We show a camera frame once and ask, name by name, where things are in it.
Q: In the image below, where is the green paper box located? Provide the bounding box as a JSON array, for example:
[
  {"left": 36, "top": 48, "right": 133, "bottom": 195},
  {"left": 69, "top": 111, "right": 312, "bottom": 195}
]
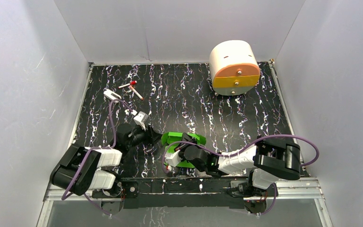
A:
[{"left": 161, "top": 132, "right": 206, "bottom": 171}]

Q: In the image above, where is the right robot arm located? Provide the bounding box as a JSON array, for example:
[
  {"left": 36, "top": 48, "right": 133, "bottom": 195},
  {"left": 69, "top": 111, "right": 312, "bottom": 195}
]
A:
[{"left": 175, "top": 138, "right": 301, "bottom": 197}]

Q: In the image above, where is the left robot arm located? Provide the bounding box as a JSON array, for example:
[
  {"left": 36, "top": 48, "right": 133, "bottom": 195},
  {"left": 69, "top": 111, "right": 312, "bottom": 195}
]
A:
[{"left": 50, "top": 123, "right": 162, "bottom": 200}]

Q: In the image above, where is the small white plastic clip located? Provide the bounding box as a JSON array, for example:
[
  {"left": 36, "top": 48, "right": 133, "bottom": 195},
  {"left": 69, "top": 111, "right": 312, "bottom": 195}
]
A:
[{"left": 104, "top": 89, "right": 122, "bottom": 101}]

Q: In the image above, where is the pink tube pen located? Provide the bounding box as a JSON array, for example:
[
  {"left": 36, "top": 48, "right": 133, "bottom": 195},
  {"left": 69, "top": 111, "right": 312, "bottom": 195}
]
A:
[{"left": 129, "top": 85, "right": 144, "bottom": 100}]

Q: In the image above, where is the red capped marker pen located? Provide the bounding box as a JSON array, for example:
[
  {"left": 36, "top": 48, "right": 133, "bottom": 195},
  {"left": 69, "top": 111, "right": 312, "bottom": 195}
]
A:
[{"left": 118, "top": 80, "right": 137, "bottom": 89}]

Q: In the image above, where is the round cream drawer cabinet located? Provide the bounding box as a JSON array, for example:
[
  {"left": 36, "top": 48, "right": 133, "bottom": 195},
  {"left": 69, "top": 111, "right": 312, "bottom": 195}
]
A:
[{"left": 208, "top": 40, "right": 260, "bottom": 96}]

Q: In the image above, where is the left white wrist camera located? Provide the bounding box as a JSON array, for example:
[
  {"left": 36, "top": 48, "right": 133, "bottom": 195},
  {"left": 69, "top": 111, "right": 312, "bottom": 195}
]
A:
[{"left": 133, "top": 111, "right": 148, "bottom": 131}]

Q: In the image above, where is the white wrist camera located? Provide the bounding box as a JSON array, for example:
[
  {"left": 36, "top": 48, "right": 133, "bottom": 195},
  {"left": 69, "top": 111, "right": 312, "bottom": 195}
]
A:
[
  {"left": 133, "top": 111, "right": 148, "bottom": 131},
  {"left": 164, "top": 151, "right": 182, "bottom": 167}
]

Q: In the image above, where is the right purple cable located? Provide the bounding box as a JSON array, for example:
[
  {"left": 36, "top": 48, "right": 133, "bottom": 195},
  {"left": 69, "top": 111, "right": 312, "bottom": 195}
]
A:
[{"left": 162, "top": 134, "right": 320, "bottom": 217}]

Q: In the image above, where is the purple cable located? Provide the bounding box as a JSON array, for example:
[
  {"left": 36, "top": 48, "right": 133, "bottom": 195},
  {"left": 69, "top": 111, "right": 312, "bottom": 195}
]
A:
[
  {"left": 162, "top": 134, "right": 320, "bottom": 217},
  {"left": 60, "top": 99, "right": 138, "bottom": 217}
]

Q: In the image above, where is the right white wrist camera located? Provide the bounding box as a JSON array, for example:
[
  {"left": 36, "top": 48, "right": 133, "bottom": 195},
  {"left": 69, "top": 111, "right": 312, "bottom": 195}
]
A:
[{"left": 164, "top": 151, "right": 182, "bottom": 167}]

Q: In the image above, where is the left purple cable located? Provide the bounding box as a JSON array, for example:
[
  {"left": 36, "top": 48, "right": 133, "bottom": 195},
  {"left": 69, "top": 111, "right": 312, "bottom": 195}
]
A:
[{"left": 60, "top": 99, "right": 138, "bottom": 217}]

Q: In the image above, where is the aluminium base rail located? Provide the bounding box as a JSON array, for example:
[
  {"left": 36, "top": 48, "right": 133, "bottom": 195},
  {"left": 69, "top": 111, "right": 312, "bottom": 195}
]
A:
[{"left": 43, "top": 178, "right": 323, "bottom": 202}]

